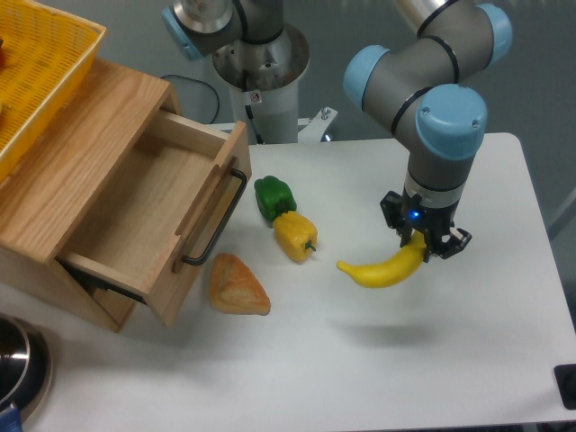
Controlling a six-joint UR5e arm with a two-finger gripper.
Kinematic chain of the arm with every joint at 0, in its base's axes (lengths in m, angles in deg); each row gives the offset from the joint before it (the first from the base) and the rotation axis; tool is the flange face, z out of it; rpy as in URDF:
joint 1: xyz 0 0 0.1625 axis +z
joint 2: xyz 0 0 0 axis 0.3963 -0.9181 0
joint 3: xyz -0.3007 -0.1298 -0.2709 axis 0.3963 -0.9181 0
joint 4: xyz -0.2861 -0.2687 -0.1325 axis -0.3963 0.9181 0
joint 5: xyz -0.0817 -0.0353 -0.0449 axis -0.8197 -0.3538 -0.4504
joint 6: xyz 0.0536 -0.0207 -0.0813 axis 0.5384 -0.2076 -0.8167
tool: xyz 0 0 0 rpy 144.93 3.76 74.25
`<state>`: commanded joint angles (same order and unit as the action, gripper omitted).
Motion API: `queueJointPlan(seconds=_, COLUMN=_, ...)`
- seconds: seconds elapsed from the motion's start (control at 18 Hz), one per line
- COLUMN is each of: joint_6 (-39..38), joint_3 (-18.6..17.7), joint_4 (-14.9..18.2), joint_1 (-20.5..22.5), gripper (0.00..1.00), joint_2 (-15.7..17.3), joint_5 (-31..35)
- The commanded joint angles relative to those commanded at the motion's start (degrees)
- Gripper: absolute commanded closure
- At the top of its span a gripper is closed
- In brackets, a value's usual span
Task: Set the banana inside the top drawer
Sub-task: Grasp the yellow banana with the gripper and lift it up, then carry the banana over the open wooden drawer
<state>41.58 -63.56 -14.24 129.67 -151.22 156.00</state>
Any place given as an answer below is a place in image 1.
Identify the yellow bell pepper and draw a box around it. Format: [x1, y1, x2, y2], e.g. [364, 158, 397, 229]
[273, 211, 318, 264]

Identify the black drawer handle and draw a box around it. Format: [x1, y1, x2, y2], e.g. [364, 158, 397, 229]
[180, 168, 248, 266]

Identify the green bell pepper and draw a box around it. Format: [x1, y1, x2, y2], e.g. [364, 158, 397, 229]
[254, 175, 297, 227]

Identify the black cable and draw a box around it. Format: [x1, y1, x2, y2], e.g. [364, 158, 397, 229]
[159, 73, 221, 123]

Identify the white metal table bracket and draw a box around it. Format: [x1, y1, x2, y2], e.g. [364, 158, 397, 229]
[298, 106, 338, 144]

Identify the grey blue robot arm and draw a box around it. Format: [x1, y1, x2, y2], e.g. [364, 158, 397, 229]
[162, 1, 513, 258]

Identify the black table corner clamp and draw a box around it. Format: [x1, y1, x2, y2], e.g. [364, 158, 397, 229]
[553, 364, 576, 410]

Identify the yellow banana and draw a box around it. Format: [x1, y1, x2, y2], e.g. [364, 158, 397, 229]
[337, 231, 427, 289]

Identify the wooden drawer cabinet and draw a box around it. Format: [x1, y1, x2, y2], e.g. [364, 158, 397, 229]
[0, 57, 184, 334]

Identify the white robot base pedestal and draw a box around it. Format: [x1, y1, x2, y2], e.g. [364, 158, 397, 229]
[212, 23, 310, 144]

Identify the yellow plastic basket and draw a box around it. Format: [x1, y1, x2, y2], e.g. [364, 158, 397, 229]
[1, 1, 106, 179]

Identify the dark metal pot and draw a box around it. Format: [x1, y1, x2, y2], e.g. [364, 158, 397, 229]
[1, 313, 53, 423]

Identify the open wooden top drawer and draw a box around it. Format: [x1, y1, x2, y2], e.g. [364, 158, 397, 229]
[57, 111, 251, 326]

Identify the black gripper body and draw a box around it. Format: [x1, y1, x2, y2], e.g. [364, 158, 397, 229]
[380, 191, 473, 259]

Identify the blue object at corner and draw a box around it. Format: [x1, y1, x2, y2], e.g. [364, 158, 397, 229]
[0, 403, 23, 432]

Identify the triangular toast sandwich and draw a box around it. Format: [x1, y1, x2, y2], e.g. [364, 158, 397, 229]
[209, 253, 271, 316]

